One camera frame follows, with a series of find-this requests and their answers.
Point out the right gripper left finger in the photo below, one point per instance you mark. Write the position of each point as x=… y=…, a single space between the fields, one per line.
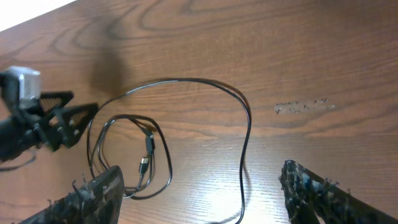
x=96 y=201

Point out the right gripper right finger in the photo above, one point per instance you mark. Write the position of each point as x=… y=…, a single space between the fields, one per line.
x=310 y=198

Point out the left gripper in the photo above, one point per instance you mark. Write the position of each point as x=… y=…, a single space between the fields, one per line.
x=27 y=127

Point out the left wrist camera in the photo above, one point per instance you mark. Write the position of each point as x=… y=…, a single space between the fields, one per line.
x=20 y=87

